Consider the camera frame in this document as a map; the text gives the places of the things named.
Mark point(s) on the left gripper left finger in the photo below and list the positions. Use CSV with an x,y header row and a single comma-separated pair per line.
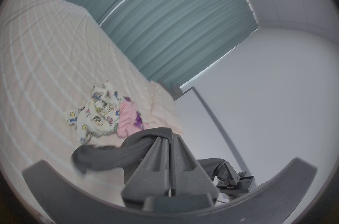
x,y
151,178

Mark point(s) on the pale pink pillow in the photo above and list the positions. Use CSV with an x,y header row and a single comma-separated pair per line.
x,y
164,106

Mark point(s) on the bed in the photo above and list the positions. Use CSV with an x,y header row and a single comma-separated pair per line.
x,y
53,58

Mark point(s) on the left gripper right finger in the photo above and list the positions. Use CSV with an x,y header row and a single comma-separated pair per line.
x,y
185,180

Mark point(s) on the black T-shirt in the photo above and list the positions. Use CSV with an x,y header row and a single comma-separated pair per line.
x,y
111,159

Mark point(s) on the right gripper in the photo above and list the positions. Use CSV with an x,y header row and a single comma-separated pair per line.
x,y
245,180

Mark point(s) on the white printed pyjama top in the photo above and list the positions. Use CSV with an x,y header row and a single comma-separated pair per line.
x,y
98,111

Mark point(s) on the grey bedside table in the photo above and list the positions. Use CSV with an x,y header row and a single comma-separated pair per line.
x,y
176,91

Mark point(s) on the pink garment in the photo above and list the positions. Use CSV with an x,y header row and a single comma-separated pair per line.
x,y
127,117

